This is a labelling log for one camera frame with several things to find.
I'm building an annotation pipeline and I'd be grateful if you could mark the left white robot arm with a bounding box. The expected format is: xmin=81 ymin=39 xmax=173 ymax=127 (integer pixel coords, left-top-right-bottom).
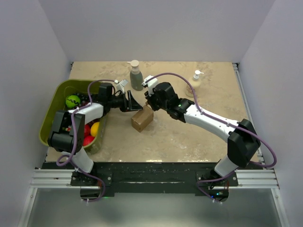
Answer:
xmin=47 ymin=79 xmax=143 ymax=185

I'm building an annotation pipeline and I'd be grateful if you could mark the yellow lemon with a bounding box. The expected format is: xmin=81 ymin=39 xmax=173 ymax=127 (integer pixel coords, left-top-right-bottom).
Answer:
xmin=90 ymin=122 xmax=99 ymax=137

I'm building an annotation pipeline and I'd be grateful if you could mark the dark purple grape bunch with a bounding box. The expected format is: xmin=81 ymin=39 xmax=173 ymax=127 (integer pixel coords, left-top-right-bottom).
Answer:
xmin=76 ymin=93 xmax=98 ymax=107

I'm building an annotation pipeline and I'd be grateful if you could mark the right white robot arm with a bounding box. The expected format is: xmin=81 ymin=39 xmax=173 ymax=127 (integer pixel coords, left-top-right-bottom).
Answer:
xmin=142 ymin=79 xmax=260 ymax=186

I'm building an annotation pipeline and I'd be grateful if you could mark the grey pump bottle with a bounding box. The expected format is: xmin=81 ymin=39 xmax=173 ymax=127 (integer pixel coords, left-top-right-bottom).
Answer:
xmin=127 ymin=60 xmax=143 ymax=91

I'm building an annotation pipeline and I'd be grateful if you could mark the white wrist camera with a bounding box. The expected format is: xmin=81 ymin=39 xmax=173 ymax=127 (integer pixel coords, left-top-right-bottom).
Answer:
xmin=141 ymin=75 xmax=159 ymax=96
xmin=114 ymin=79 xmax=128 ymax=93

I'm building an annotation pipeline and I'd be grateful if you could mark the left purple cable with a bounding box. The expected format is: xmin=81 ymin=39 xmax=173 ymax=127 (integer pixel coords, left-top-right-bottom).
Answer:
xmin=56 ymin=79 xmax=119 ymax=201

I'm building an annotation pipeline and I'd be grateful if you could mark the cream lotion pump bottle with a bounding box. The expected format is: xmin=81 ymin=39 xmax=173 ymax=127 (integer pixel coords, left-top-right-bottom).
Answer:
xmin=185 ymin=70 xmax=204 ymax=97

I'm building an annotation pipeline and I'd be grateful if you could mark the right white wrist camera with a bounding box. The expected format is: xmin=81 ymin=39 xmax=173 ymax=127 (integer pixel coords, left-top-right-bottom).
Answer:
xmin=141 ymin=75 xmax=159 ymax=96

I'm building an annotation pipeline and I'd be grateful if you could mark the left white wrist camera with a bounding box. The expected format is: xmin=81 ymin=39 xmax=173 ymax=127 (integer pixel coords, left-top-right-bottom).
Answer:
xmin=114 ymin=79 xmax=128 ymax=93

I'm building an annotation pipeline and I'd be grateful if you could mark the brown cardboard express box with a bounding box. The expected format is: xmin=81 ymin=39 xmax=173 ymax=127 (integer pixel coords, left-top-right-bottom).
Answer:
xmin=131 ymin=105 xmax=154 ymax=132

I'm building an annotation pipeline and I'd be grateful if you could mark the green tennis ball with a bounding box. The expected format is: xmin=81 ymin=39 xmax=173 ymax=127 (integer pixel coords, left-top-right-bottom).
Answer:
xmin=65 ymin=95 xmax=81 ymax=108

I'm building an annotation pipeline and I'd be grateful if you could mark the red dragon fruit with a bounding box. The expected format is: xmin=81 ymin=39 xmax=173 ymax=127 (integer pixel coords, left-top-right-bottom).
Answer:
xmin=83 ymin=135 xmax=95 ymax=147

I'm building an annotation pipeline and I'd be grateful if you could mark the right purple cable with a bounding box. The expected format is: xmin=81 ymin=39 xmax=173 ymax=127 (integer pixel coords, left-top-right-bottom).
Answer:
xmin=144 ymin=72 xmax=277 ymax=204

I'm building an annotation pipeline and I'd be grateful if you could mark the red apple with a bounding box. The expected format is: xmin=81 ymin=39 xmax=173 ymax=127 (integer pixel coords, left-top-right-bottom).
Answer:
xmin=84 ymin=124 xmax=90 ymax=137

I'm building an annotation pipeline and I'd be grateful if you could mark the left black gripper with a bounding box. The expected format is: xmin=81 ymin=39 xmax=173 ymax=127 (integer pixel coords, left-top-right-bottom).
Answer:
xmin=108 ymin=90 xmax=143 ymax=113

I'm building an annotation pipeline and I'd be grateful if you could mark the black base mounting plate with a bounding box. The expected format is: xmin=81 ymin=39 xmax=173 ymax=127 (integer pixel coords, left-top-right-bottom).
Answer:
xmin=71 ymin=162 xmax=238 ymax=201

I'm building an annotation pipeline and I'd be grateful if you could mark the olive green plastic bin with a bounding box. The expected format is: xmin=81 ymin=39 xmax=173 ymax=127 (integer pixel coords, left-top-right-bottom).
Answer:
xmin=39 ymin=79 xmax=108 ymax=155

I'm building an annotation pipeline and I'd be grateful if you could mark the purple cable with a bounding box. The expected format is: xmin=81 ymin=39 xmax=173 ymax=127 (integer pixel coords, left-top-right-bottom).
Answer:
xmin=56 ymin=79 xmax=119 ymax=201
xmin=144 ymin=72 xmax=277 ymax=204

